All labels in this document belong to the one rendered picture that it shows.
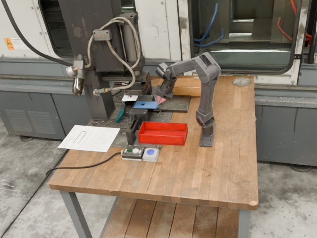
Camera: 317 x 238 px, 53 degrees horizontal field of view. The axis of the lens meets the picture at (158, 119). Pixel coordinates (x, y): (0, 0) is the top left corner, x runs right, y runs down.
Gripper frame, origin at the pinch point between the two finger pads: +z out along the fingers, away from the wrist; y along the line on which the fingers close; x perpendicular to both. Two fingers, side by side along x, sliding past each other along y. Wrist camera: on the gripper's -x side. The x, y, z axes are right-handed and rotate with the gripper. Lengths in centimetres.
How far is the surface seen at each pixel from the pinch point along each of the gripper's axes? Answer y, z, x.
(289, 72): -71, -32, -54
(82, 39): 51, -18, 5
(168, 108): -7.4, 5.3, -6.8
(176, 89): -7.7, 1.5, -24.2
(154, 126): -3.7, 6.7, 12.8
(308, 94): -92, -24, -55
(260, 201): -105, 55, -22
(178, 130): -15.8, 1.6, 12.8
